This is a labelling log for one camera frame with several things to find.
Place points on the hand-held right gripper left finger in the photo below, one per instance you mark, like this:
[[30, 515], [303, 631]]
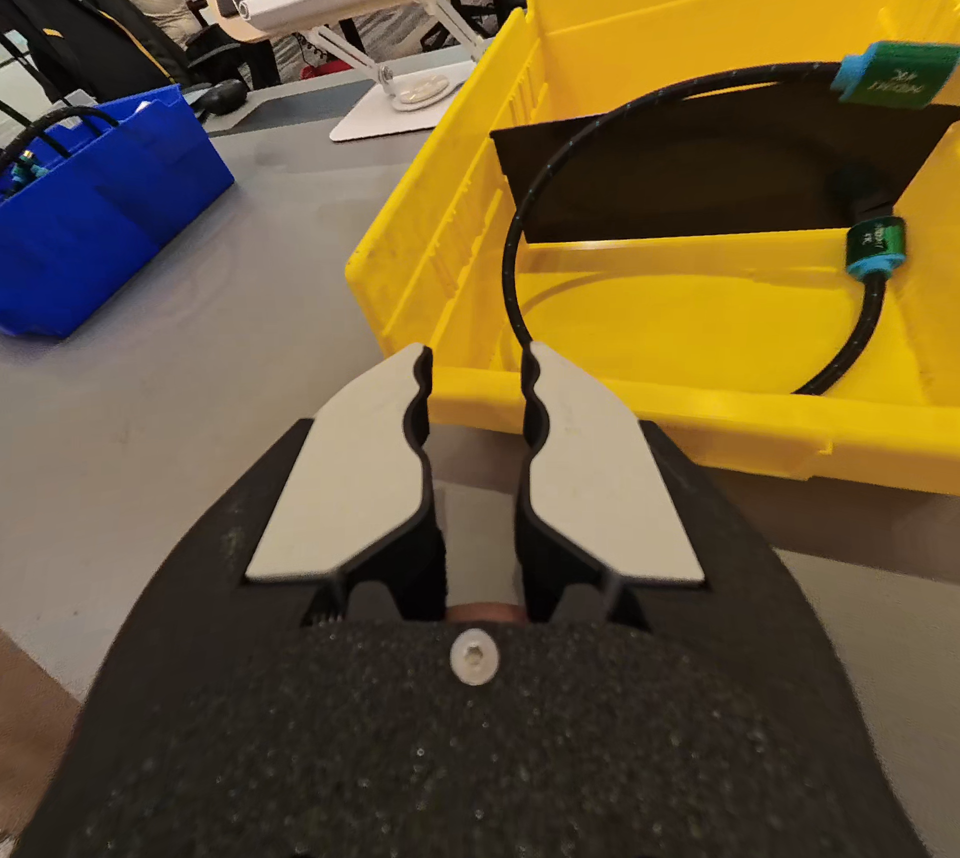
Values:
[[352, 483]]

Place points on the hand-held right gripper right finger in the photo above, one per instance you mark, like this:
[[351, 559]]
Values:
[[600, 490]]

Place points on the yellow plastic bin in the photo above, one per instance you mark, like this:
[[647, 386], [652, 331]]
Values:
[[675, 318]]

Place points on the blue plastic bin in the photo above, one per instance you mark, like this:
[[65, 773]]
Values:
[[112, 227]]

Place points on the grey desk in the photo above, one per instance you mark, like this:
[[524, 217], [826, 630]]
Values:
[[225, 348]]

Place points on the black divider panel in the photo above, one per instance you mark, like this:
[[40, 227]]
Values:
[[675, 182]]

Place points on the white board stand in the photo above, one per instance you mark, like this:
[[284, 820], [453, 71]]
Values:
[[390, 115]]

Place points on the black computer mouse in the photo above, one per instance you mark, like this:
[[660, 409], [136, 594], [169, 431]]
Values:
[[221, 96]]

